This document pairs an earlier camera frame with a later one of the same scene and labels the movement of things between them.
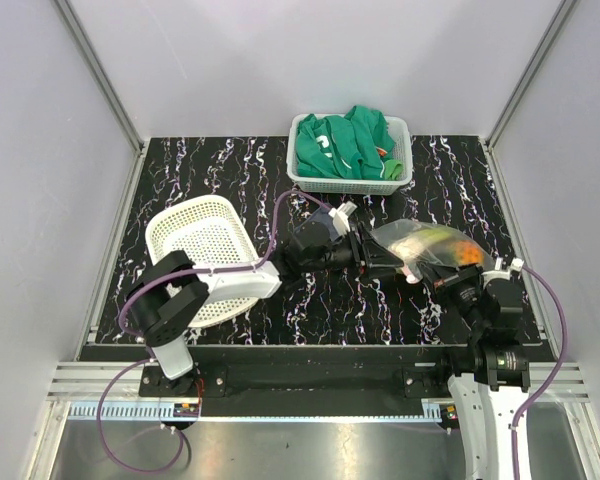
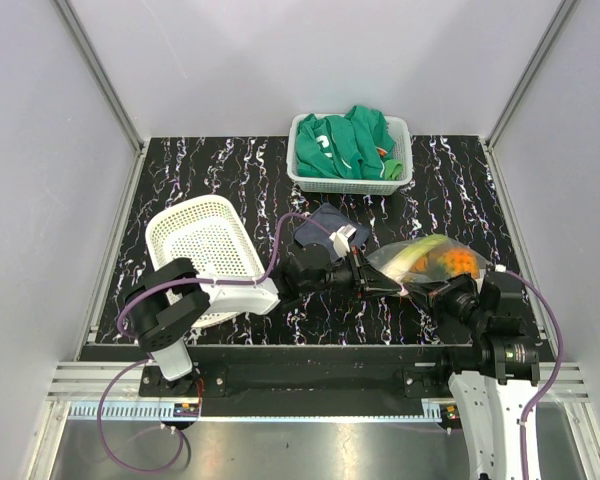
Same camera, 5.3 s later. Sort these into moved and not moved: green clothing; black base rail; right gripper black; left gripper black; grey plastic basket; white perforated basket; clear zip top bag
Moved: right gripper black; left gripper black; clear zip top bag
Not moved: black base rail; green clothing; white perforated basket; grey plastic basket
